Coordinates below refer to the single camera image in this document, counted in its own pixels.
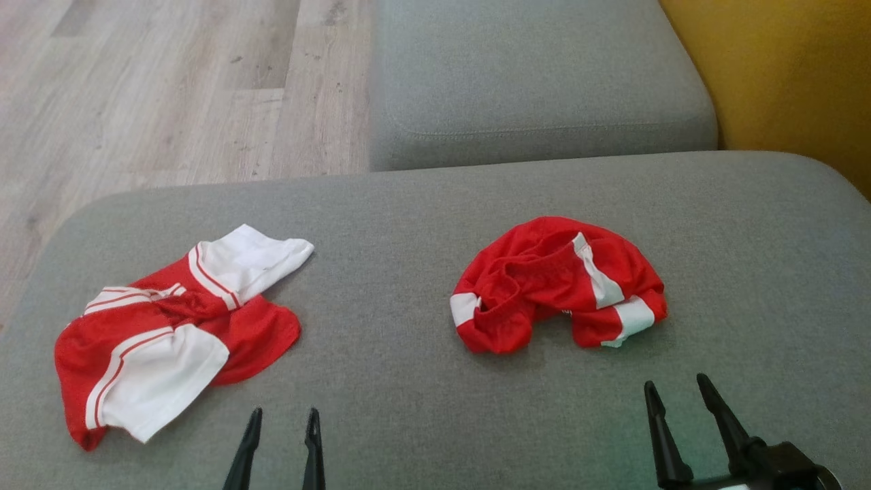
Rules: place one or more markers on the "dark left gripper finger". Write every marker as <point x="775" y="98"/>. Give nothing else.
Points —
<point x="245" y="456"/>
<point x="314" y="456"/>

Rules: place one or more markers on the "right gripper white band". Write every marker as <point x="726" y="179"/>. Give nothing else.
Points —
<point x="782" y="469"/>

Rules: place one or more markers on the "red and white jersey shirt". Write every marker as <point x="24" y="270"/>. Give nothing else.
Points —
<point x="252" y="333"/>

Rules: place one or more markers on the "red shorts with white stripes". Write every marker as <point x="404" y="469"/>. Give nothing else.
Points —
<point x="531" y="272"/>

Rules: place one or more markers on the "large grey sofa seat cushion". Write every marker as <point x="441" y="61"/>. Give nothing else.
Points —
<point x="408" y="224"/>

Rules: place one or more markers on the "mustard yellow cushion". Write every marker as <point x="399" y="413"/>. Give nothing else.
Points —
<point x="782" y="68"/>

